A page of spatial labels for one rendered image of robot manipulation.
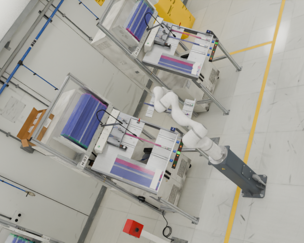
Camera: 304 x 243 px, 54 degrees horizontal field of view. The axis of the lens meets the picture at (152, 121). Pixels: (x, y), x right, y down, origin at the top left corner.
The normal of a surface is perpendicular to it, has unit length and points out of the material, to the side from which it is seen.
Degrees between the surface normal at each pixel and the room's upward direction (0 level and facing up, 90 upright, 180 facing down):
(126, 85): 90
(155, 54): 45
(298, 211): 0
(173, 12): 90
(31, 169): 90
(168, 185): 90
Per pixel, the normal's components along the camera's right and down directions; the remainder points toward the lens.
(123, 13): 0.67, -0.08
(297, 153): -0.66, -0.52
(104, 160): 0.06, -0.41
